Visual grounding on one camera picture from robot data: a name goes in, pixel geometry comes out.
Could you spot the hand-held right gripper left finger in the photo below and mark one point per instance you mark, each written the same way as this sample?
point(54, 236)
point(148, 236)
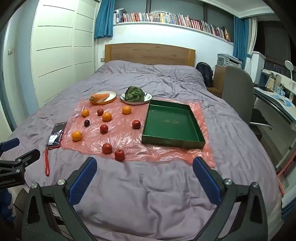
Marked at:
point(84, 180)

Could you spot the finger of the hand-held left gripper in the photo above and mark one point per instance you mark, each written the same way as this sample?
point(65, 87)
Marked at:
point(30, 156)
point(10, 143)

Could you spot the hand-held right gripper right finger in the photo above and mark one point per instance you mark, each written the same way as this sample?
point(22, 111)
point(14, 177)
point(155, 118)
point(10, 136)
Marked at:
point(205, 183)

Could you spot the red apple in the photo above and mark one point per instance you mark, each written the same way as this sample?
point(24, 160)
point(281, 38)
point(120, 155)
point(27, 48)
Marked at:
point(107, 148)
point(119, 154)
point(104, 128)
point(136, 124)
point(100, 112)

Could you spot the dark plum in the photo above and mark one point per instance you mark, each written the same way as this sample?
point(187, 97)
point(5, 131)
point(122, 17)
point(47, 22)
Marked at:
point(87, 123)

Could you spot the large orange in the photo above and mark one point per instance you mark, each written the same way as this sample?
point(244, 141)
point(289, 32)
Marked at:
point(106, 116)

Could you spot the green tray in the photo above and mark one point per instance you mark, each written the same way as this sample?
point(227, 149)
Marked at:
point(171, 122)

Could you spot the smartphone in red case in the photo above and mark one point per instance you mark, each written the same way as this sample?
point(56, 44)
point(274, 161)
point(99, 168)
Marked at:
point(55, 136)

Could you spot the pink plastic sheet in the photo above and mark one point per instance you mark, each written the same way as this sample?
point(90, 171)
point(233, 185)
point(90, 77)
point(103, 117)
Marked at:
point(129, 141)

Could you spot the small orange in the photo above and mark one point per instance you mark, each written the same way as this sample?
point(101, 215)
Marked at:
point(85, 112)

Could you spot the carrot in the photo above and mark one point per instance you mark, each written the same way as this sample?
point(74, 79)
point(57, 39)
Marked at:
point(101, 97)

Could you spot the orange rimmed plate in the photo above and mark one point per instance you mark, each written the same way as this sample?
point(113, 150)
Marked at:
point(112, 95)

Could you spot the grey chair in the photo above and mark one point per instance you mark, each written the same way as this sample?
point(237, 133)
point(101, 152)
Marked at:
point(238, 92)

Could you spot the white wardrobe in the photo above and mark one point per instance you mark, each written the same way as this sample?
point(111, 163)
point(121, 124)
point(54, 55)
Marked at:
point(57, 58)

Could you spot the green leafy vegetable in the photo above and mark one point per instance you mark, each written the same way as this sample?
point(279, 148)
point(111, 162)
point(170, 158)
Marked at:
point(135, 93)

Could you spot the white desk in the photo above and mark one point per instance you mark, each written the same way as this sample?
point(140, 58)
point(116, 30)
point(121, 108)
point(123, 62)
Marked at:
point(272, 106)

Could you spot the white patterned plate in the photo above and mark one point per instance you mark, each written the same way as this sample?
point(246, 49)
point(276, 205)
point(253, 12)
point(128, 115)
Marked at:
point(149, 96)

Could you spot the wooden nightstand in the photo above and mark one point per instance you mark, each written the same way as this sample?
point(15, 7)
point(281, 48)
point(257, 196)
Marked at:
point(218, 76)

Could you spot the black backpack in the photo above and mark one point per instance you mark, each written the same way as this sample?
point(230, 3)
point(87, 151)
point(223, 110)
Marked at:
point(205, 71)

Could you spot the white printer on cabinet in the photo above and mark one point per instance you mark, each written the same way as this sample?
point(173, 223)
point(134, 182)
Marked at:
point(223, 60)

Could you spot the wooden headboard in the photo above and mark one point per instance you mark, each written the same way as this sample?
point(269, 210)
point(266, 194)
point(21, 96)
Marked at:
point(150, 54)

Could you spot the white desk lamp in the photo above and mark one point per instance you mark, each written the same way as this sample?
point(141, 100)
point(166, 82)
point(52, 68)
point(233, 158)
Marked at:
point(289, 64)

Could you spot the blue curtain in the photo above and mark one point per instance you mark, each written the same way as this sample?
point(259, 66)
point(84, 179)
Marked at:
point(239, 39)
point(104, 20)

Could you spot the row of books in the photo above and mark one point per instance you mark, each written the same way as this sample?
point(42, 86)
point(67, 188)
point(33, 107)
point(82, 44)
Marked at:
point(161, 17)

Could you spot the wall light switch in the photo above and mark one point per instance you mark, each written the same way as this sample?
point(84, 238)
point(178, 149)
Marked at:
point(9, 51)

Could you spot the white wall shelf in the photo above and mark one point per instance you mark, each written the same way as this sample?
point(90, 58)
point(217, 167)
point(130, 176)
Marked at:
point(175, 25)

